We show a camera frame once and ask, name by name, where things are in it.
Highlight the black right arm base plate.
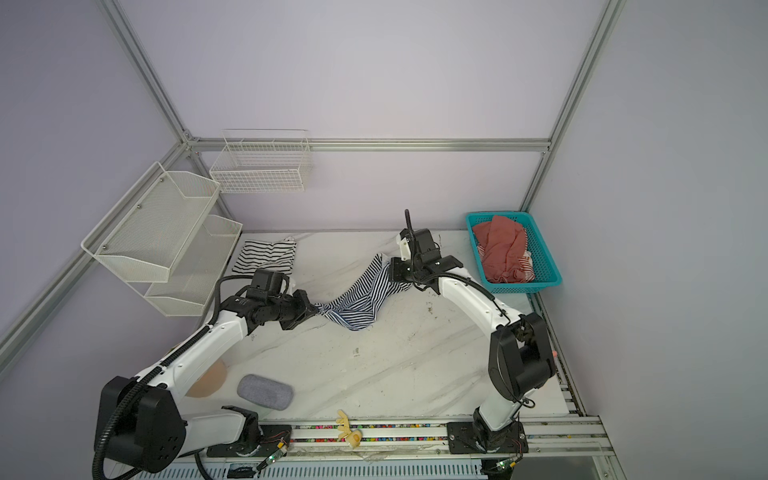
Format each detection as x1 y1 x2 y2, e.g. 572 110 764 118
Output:
446 413 529 455

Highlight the teal plastic basket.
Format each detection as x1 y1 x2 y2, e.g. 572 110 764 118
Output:
466 212 562 294

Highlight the white wire wall basket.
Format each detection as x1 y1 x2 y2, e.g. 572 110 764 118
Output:
209 129 313 194

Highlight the potted green plant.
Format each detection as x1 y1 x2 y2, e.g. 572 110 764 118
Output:
185 359 228 398

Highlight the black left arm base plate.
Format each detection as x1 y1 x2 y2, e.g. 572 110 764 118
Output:
205 424 293 458

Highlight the grey felt pouch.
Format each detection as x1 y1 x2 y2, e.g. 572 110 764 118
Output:
237 374 294 411

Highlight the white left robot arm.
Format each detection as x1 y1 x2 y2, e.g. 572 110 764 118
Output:
91 270 318 479

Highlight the aluminium frame rail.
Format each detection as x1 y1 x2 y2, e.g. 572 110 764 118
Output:
191 137 551 152

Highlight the black white striped tank top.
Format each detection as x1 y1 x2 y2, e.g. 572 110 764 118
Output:
231 237 298 275

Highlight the white mesh two-tier shelf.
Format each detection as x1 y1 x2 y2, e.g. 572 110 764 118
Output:
81 162 242 317

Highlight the yellow banana toy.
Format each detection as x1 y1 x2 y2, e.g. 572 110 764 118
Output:
336 410 363 449

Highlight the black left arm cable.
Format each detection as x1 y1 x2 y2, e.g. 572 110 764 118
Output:
209 273 256 328

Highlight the red tank top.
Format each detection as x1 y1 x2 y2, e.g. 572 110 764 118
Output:
471 215 529 284

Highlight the red white striped garment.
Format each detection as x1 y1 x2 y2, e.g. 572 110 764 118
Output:
520 250 535 283

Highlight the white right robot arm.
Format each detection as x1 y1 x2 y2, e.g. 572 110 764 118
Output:
389 227 556 435

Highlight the navy striped tank top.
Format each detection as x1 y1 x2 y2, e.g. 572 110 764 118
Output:
315 253 412 332

